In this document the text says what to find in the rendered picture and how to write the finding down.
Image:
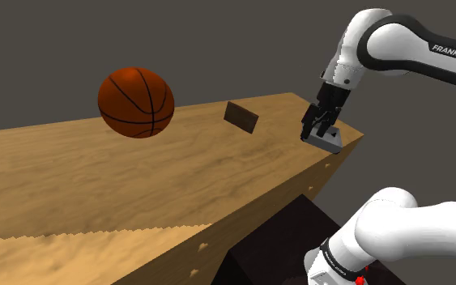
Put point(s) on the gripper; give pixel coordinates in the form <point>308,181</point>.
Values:
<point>332,98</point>

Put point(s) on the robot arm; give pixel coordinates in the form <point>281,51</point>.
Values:
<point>393,45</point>

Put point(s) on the grey box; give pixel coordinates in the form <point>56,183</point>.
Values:
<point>329,143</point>

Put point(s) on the brown flat rectangular card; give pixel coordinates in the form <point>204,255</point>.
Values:
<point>241,117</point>

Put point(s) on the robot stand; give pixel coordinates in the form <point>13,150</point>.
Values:
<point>283,244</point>

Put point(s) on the orange basketball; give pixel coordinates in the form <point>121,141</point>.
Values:
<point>136,102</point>

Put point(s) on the wooden chest of drawers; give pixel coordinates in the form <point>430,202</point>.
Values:
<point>93,177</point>

